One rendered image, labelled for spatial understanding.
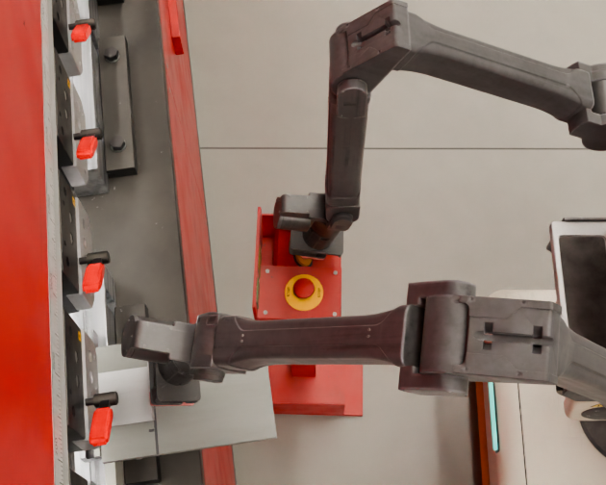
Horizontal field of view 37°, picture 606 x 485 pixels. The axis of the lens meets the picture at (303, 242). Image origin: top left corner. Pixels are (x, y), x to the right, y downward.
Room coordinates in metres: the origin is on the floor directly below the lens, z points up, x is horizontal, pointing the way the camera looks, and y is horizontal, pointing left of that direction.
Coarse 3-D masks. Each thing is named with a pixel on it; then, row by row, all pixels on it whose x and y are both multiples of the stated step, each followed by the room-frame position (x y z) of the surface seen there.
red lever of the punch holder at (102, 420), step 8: (112, 392) 0.30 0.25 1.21; (88, 400) 0.29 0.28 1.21; (96, 400) 0.29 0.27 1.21; (104, 400) 0.28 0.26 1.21; (112, 400) 0.28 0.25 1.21; (104, 408) 0.27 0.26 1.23; (96, 416) 0.26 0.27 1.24; (104, 416) 0.26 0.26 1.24; (112, 416) 0.26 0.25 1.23; (96, 424) 0.25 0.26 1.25; (104, 424) 0.24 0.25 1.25; (96, 432) 0.23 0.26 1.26; (104, 432) 0.23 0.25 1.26; (96, 440) 0.22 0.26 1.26; (104, 440) 0.22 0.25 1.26
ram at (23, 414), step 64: (0, 0) 0.67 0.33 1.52; (0, 64) 0.59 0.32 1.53; (0, 128) 0.50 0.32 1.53; (0, 192) 0.43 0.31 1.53; (0, 256) 0.35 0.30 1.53; (0, 320) 0.29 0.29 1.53; (0, 384) 0.22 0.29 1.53; (64, 384) 0.29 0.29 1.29; (0, 448) 0.16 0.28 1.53; (64, 448) 0.21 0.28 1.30
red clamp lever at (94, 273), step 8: (88, 256) 0.49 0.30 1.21; (96, 256) 0.49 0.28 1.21; (104, 256) 0.49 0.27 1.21; (80, 264) 0.48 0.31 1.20; (88, 264) 0.48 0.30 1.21; (96, 264) 0.47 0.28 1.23; (104, 264) 0.48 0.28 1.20; (88, 272) 0.45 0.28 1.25; (96, 272) 0.45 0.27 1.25; (104, 272) 0.46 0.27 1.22; (88, 280) 0.43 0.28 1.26; (96, 280) 0.43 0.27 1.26; (88, 288) 0.42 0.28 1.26; (96, 288) 0.42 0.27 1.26
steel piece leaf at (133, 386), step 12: (108, 372) 0.38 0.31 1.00; (120, 372) 0.38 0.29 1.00; (132, 372) 0.38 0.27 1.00; (144, 372) 0.38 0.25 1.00; (108, 384) 0.36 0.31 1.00; (120, 384) 0.36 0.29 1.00; (132, 384) 0.36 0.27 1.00; (144, 384) 0.36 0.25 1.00; (120, 396) 0.34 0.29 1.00; (132, 396) 0.34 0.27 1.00; (144, 396) 0.34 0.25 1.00; (120, 408) 0.32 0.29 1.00; (132, 408) 0.32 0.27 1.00; (144, 408) 0.32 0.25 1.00; (120, 420) 0.31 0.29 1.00; (132, 420) 0.31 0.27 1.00; (144, 420) 0.31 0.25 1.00
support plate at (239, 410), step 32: (96, 352) 0.42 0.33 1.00; (224, 384) 0.36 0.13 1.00; (256, 384) 0.35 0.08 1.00; (160, 416) 0.31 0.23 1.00; (192, 416) 0.31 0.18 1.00; (224, 416) 0.31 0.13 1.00; (256, 416) 0.31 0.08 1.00; (128, 448) 0.26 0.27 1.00; (160, 448) 0.26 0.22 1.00; (192, 448) 0.26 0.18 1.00
